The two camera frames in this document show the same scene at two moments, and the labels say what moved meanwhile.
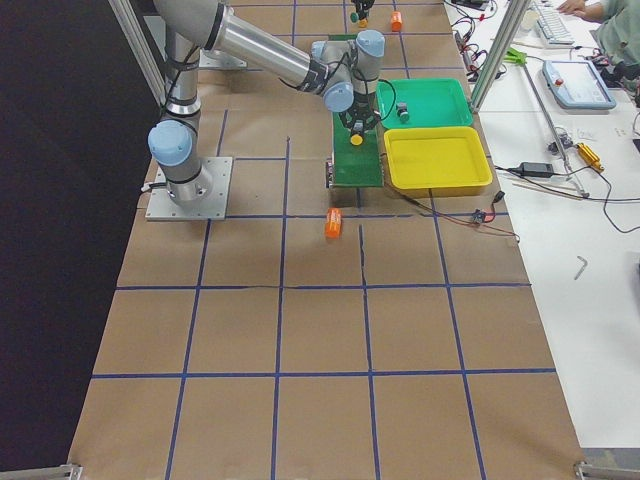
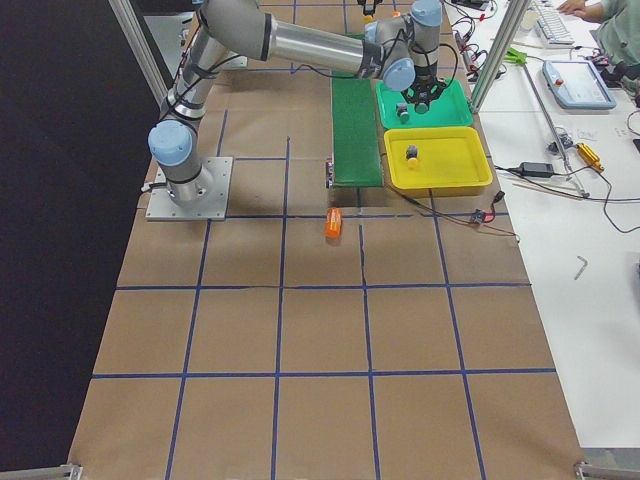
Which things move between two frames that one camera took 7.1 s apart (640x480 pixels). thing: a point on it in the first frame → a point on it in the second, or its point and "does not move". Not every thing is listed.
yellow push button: x=356 y=139 → x=412 y=155
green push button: x=402 y=112 does not move
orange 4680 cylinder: x=333 y=222 does not move
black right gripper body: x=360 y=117 → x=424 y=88
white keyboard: x=553 y=26 does not move
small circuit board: x=478 y=216 does not move
